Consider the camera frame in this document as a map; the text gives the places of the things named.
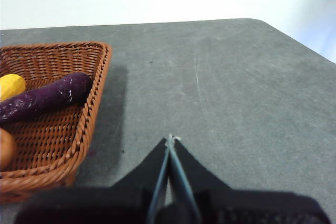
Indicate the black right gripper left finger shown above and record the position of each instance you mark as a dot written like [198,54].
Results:
[105,205]

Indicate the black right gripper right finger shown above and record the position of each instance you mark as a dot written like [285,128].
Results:
[249,208]

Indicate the brown wicker basket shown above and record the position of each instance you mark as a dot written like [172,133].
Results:
[57,140]

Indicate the brown potato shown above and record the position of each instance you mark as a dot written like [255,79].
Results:
[6,150]

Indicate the purple eggplant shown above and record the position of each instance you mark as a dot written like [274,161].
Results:
[47,98]

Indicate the yellow corn cob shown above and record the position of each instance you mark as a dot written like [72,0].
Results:
[11,86]

